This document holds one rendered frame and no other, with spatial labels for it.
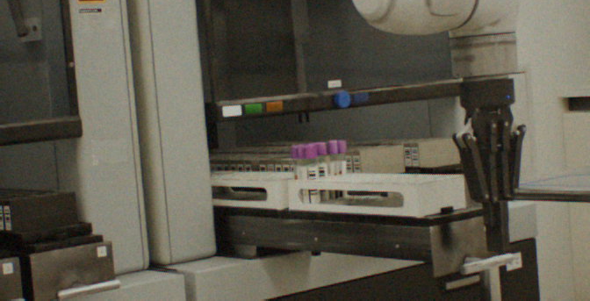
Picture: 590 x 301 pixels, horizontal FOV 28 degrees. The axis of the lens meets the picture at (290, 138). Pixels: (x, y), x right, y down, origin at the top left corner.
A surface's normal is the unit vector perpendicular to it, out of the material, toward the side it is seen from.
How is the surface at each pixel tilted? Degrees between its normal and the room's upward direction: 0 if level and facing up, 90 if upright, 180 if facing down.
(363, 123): 90
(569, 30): 90
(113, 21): 90
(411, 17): 134
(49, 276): 90
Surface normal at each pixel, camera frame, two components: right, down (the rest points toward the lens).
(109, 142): 0.63, -0.01
